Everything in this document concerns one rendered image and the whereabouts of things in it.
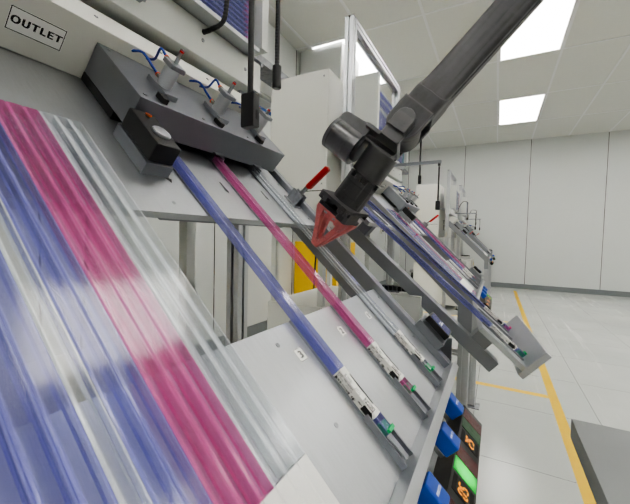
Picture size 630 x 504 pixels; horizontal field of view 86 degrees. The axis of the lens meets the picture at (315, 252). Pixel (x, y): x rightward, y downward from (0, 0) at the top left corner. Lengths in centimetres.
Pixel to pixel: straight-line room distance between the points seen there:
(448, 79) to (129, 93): 47
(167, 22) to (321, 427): 71
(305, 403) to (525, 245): 781
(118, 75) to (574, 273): 801
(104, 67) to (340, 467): 57
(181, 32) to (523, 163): 775
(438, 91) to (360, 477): 53
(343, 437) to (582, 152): 813
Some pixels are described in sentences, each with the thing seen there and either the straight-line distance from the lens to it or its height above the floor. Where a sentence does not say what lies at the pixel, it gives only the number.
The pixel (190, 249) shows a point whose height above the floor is 91.
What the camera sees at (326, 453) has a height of 77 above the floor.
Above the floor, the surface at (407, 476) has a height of 73.
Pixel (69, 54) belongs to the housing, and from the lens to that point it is 64.
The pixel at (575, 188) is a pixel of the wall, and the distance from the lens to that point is 822.
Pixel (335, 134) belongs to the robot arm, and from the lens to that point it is 60.
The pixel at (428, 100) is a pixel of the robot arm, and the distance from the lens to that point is 61.
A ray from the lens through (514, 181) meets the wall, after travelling 815.
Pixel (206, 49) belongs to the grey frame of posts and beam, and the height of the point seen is 133.
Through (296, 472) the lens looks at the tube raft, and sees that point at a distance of 29.
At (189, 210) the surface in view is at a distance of 47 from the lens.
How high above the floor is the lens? 95
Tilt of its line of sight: 3 degrees down
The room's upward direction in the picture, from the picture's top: 1 degrees clockwise
